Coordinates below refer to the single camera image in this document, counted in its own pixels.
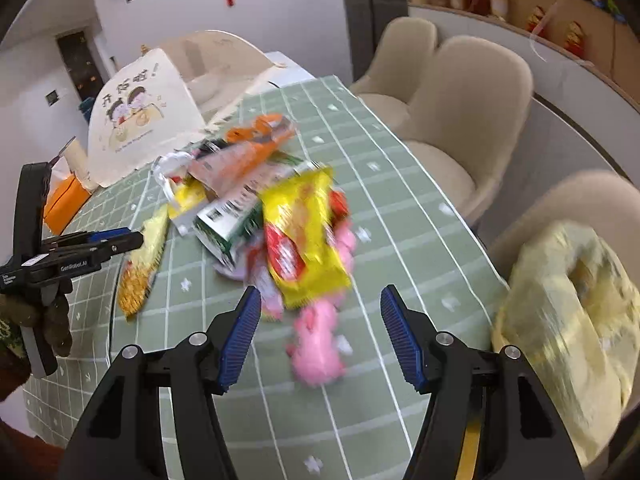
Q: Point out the green grid tablecloth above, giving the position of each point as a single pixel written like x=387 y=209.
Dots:
x=400 y=210

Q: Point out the cream chair with open back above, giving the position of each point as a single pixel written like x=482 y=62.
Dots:
x=220 y=55

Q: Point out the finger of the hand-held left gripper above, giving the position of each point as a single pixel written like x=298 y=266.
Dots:
x=122 y=244
x=107 y=234

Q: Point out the pink candy wrapper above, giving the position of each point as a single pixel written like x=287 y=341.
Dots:
x=265 y=290

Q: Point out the pink toy caterpillar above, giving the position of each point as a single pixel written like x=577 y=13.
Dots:
x=315 y=345

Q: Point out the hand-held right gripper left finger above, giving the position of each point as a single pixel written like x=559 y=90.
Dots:
x=242 y=341

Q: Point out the yellow plastic bag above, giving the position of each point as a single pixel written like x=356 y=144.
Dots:
x=565 y=310

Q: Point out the orange snack packet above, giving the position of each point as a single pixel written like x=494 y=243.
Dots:
x=250 y=155

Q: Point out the white crumpled wrapper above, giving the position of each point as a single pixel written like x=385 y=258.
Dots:
x=170 y=167

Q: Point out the small beige upholstered chair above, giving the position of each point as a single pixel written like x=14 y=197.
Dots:
x=395 y=60

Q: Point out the red figurine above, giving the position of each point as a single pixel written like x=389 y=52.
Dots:
x=536 y=20
x=575 y=37

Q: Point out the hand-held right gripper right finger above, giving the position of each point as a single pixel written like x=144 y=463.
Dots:
x=400 y=340

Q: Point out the person's left forearm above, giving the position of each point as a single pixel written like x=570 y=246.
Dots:
x=10 y=375

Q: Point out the dark door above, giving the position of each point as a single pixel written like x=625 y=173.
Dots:
x=80 y=65

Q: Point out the white jar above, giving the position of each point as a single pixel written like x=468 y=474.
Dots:
x=498 y=4

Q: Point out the yellow snack packet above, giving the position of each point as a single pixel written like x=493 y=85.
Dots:
x=300 y=220

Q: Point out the orange box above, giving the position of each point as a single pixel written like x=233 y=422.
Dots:
x=62 y=202

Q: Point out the person's left hand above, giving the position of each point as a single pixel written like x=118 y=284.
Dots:
x=55 y=325

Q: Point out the yellow noodle packet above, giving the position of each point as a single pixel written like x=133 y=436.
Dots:
x=140 y=270

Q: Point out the white cartoon print tote bag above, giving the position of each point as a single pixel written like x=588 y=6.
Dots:
x=130 y=110

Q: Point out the small yellow and white box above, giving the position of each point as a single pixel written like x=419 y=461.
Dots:
x=187 y=200

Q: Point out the green and white carton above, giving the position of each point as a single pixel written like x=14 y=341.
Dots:
x=225 y=222

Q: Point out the red snack packet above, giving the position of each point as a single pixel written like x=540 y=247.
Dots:
x=340 y=206

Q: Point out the white sideboard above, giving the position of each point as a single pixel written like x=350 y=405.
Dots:
x=575 y=110

